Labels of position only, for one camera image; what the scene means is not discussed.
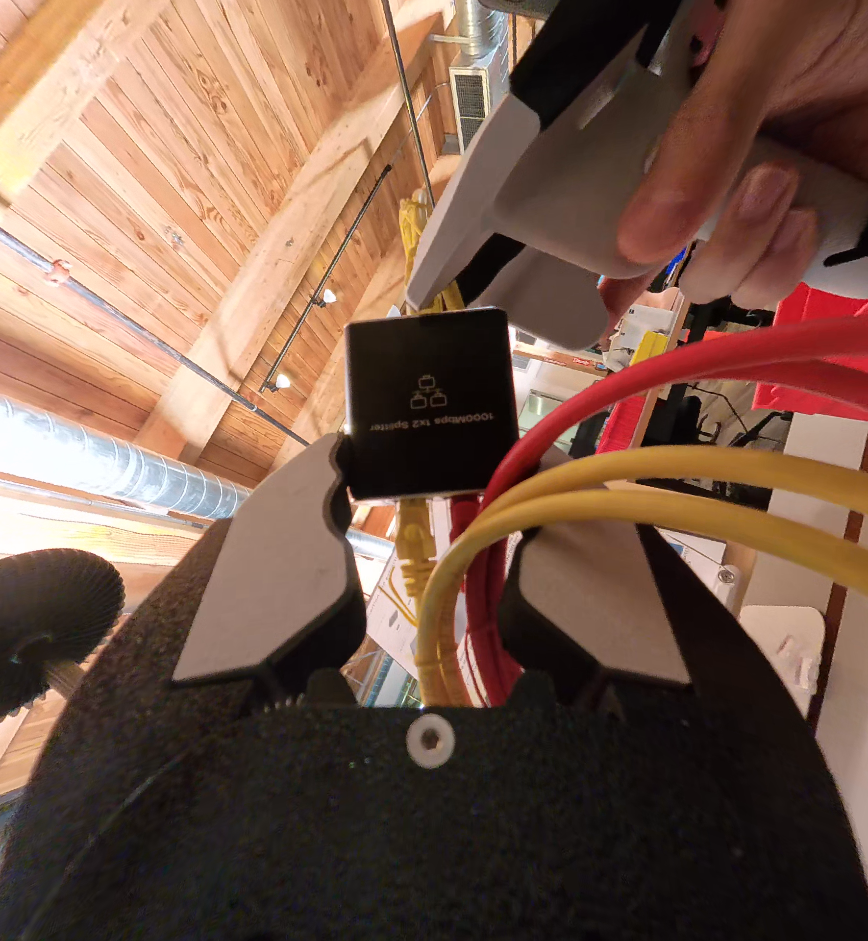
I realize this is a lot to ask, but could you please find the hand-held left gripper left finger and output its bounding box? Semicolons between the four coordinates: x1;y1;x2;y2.
171;432;367;718

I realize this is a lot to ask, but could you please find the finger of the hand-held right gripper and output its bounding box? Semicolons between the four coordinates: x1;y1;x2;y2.
469;245;613;352
404;57;688;313

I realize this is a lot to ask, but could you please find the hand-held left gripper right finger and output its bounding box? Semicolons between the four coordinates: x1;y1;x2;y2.
498;515;694;713

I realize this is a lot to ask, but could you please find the yellow ethernet cable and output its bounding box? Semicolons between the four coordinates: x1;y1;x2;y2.
398;187;470;313
393;445;868;708

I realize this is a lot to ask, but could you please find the black ethernet splitter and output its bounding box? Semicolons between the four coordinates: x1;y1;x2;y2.
344;309;521;502

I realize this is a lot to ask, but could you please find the red ethernet cable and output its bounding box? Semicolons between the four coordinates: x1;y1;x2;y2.
447;315;868;708

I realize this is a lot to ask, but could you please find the person's right hand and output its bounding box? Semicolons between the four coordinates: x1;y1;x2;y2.
616;0;868;311

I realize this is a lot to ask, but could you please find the white air vent grille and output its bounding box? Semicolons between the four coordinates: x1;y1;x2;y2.
448;65;495;153

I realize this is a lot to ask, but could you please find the thin metal rod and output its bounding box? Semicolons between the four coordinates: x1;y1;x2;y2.
379;0;437;212

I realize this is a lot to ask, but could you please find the red plastic bin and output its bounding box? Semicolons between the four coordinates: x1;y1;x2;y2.
595;400;655;455
753;283;868;423

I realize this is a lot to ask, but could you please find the silver sprinkler pipe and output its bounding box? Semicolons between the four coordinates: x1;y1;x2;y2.
0;202;311;449

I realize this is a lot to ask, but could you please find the silver ventilation duct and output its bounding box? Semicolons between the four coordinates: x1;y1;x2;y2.
445;0;514;63
0;381;398;561

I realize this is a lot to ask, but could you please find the black track light rail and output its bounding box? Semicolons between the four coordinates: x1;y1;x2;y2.
259;165;395;395

